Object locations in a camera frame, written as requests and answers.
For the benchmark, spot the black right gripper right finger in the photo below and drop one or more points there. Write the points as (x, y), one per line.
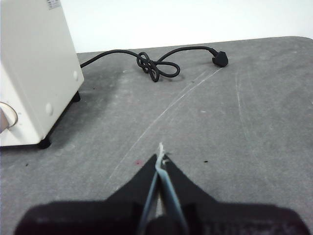
(220, 220)

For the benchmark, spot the cream timer knob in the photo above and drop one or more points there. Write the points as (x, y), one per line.
(7, 117)

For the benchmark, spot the cream Toshiba toaster oven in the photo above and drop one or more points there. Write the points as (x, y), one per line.
(36, 61)

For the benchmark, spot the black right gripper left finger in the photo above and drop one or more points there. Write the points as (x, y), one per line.
(97, 218)

